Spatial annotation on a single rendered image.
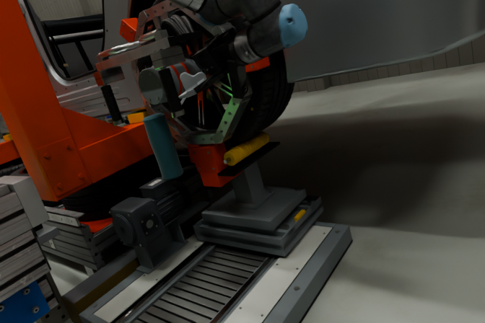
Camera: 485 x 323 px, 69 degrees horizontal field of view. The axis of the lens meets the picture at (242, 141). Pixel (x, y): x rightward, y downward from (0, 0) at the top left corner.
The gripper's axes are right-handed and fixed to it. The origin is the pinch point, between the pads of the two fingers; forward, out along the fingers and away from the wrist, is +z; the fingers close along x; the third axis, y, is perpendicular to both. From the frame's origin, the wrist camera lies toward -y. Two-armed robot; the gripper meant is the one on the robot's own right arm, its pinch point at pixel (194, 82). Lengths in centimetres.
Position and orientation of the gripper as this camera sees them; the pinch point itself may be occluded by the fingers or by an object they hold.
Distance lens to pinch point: 95.8
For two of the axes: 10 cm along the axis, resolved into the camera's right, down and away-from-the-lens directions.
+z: -7.2, 1.9, 6.7
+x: -3.8, 6.9, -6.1
